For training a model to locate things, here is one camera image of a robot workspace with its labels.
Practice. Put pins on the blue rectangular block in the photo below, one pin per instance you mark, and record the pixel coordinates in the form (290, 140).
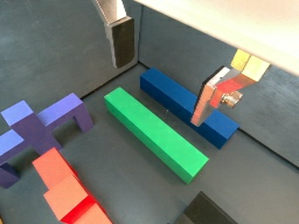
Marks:
(177, 99)

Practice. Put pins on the purple cross-shaped block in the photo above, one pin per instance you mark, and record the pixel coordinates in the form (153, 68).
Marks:
(31, 130)

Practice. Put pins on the green rectangular block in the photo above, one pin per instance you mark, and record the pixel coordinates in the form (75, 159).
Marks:
(173, 150)

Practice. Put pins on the yellow slotted board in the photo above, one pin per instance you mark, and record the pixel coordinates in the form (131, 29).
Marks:
(250, 65)

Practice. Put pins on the black angle bracket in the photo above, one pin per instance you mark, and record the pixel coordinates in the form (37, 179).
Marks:
(203, 211)

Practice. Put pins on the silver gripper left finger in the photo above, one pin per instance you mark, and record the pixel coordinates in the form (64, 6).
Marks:
(119, 29)

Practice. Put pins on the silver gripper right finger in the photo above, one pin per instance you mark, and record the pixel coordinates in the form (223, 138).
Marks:
(220, 90)

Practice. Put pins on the red cross-shaped block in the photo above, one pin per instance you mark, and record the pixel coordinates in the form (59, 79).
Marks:
(71, 201)

